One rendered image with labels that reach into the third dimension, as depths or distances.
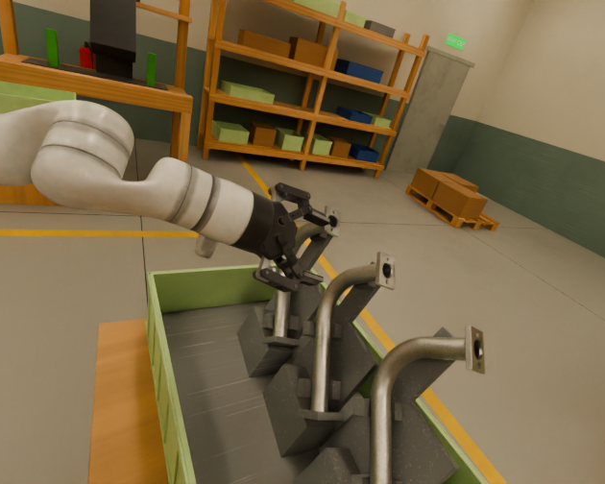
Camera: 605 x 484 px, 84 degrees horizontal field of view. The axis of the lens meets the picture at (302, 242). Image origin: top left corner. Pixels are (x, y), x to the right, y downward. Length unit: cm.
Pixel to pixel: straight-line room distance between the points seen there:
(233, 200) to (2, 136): 22
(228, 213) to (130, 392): 52
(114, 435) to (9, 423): 109
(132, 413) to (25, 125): 55
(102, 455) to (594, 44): 752
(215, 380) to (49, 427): 110
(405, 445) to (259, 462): 24
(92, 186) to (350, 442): 54
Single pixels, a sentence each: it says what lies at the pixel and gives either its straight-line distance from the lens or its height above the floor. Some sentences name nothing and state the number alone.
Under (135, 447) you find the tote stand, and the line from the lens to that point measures 75.
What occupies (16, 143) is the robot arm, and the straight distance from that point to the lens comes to 43.
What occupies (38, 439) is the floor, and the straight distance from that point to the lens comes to 175.
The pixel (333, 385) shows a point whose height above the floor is 97.
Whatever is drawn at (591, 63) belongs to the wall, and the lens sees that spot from 743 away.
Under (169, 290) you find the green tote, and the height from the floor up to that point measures 91.
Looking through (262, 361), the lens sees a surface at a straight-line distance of 74.
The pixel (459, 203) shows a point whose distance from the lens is 503.
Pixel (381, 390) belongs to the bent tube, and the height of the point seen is 105.
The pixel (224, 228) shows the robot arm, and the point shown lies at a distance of 40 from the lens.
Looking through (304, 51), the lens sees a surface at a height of 156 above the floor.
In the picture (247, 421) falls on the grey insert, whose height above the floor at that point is 85.
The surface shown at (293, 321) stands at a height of 97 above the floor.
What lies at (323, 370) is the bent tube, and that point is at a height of 99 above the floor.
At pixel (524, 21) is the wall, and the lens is 833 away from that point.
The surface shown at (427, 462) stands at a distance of 58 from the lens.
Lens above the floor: 144
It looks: 27 degrees down
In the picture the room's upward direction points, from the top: 16 degrees clockwise
